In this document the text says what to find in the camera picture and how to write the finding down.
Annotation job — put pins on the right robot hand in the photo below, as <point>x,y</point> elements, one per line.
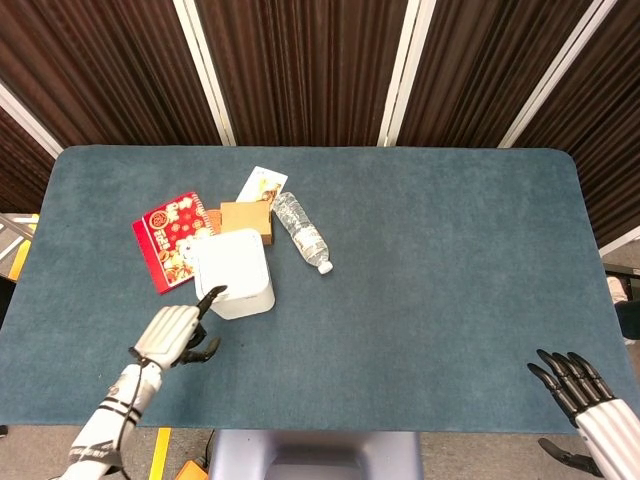
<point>587,400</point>

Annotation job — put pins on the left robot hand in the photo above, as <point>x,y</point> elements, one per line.
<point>167,332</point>

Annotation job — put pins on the white square container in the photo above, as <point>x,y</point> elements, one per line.
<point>235,275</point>

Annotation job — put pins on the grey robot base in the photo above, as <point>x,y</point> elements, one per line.
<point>315,455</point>

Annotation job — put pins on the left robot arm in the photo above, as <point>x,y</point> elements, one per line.
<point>107,427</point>

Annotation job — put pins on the orange textured pad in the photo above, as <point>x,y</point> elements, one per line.
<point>214,222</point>

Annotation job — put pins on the brown cardboard box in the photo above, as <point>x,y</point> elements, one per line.
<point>247,220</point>

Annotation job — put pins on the orange device on floor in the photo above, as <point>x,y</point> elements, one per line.
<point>192,471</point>

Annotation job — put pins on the blue table cloth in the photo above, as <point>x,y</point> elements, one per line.
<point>320,300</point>

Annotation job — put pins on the clear plastic water bottle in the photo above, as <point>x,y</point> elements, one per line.
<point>302,232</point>

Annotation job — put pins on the white illustrated card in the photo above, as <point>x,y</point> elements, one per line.
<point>262,185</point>

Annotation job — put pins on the yellow metal frame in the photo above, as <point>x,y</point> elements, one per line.
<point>20,240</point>

